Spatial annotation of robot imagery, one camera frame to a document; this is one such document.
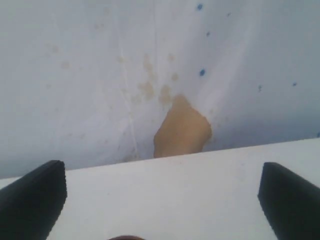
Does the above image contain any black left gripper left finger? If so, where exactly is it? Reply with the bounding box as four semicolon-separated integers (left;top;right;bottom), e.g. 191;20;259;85
0;160;67;240

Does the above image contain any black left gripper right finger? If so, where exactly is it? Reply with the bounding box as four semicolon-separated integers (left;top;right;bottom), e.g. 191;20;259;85
257;162;320;240

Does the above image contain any round wooden cup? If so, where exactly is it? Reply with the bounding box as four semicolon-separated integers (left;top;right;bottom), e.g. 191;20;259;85
108;235;145;240

